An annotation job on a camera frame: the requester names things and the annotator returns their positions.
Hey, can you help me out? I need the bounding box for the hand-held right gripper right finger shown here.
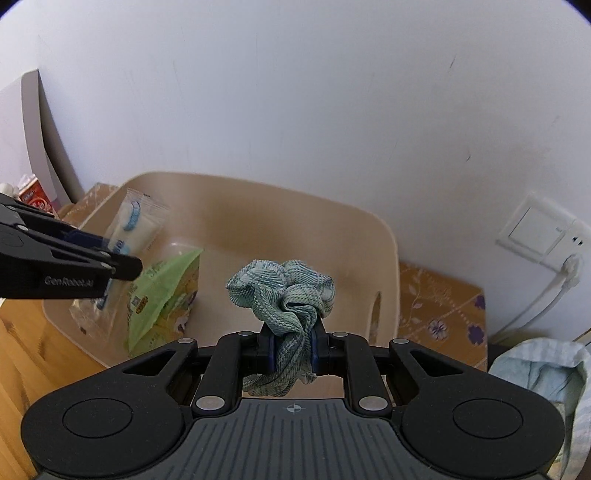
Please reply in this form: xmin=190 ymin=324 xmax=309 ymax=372
xmin=310 ymin=329 xmax=468 ymax=412

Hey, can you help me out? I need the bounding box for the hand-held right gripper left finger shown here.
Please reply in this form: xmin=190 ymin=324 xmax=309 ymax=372
xmin=121 ymin=330 xmax=279 ymax=417

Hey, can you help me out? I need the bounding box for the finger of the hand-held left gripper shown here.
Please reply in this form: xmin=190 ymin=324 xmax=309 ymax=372
xmin=0 ymin=219 xmax=143 ymax=281
xmin=0 ymin=193 xmax=112 ymax=254

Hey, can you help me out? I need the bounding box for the clear plastic packet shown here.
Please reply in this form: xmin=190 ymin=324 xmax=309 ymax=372
xmin=69 ymin=187 xmax=168 ymax=337

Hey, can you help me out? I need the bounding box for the green plaid scrunchie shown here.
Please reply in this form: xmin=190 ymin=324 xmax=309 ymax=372
xmin=225 ymin=259 xmax=337 ymax=397

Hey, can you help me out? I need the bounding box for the beige plastic basket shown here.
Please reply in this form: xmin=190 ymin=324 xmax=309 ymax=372
xmin=42 ymin=172 xmax=400 ymax=370

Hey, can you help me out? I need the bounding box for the green snack packet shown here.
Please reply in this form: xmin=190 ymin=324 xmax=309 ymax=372
xmin=127 ymin=247 xmax=205 ymax=356

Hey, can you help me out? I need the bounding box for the red carton box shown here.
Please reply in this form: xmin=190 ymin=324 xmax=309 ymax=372
xmin=16 ymin=174 xmax=58 ymax=217

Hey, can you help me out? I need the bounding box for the wooden desk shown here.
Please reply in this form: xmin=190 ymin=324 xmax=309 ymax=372
xmin=0 ymin=295 xmax=109 ymax=480

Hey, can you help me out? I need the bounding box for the grey leaning board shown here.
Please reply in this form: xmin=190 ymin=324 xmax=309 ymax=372
xmin=0 ymin=69 xmax=84 ymax=206

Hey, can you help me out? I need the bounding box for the floral table mat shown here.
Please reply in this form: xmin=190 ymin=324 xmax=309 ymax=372
xmin=58 ymin=182 xmax=489 ymax=372

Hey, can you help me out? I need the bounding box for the light blue cloth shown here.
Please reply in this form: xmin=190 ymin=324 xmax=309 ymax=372
xmin=488 ymin=337 xmax=591 ymax=476

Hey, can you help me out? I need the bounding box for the white wall socket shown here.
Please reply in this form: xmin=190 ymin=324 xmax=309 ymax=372
xmin=496 ymin=193 xmax=591 ymax=273

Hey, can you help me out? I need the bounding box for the white power cable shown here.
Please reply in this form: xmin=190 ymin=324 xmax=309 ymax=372
xmin=492 ymin=254 xmax=583 ymax=337

